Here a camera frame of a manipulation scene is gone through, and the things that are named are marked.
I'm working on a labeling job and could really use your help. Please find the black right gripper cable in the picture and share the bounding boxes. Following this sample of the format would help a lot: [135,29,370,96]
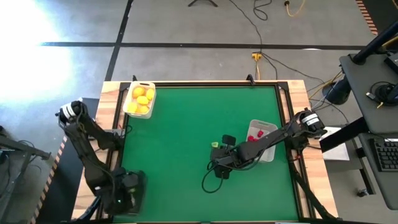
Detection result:
[201,169,226,195]

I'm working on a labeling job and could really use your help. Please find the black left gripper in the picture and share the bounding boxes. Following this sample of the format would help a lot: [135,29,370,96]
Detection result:
[108,172,141,216]

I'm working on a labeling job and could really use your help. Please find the black keyboard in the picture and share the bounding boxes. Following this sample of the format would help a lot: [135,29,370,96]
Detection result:
[369,138,398,172]

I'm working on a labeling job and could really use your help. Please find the long black floor cable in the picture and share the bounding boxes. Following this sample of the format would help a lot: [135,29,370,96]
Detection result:
[228,0,264,54]

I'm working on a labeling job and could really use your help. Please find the coiled black cable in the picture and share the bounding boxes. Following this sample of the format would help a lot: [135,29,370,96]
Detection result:
[366,80,398,107]

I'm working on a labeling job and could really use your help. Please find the black tripod foot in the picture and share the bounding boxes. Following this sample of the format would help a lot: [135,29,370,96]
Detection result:
[187,0,218,7]

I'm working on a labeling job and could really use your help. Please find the looped black floor cable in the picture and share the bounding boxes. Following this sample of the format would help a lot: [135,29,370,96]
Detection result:
[252,0,273,22]

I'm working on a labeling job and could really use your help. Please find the white plastic basket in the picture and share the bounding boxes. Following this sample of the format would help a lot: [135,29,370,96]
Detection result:
[123,80,157,119]

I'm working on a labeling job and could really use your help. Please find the green table mat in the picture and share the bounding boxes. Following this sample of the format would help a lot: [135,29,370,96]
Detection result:
[113,86,299,222]

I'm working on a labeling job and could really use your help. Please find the black diagonal frame strut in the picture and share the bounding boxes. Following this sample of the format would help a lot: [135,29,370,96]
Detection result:
[75,195,103,222]
[290,169,341,222]

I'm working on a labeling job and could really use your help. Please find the black desk support beam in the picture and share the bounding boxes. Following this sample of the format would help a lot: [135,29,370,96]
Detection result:
[320,116,371,153]

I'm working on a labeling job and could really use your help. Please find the white paper sheet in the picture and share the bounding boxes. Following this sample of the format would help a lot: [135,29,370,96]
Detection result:
[322,126,351,162]

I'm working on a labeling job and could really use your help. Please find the black metal stand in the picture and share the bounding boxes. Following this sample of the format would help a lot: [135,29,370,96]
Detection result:
[0,125,52,224]

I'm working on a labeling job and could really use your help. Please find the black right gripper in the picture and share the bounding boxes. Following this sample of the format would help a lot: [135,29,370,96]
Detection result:
[208,134,243,180]

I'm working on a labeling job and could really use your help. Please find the pale grey plastic basket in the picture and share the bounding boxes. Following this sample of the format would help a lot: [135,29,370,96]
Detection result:
[246,119,279,164]

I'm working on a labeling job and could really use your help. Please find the yellow extension cord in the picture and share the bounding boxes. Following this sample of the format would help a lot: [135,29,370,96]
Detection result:
[251,52,263,81]

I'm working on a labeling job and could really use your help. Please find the dark grey desk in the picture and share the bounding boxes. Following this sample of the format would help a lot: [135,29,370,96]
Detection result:
[338,52,398,211]

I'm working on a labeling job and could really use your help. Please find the black round stand base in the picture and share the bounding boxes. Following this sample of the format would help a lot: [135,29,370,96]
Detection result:
[322,75,353,106]

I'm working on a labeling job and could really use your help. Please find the black striped-edge floor mat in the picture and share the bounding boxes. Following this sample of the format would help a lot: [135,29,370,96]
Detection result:
[30,96,100,224]
[355,0,398,35]

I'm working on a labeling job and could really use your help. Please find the black pole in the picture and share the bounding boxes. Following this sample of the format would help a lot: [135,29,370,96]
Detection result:
[352,18,398,65]

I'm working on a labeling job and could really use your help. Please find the yellow cable with plug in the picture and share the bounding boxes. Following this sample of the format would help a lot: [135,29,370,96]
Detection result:
[283,0,307,18]

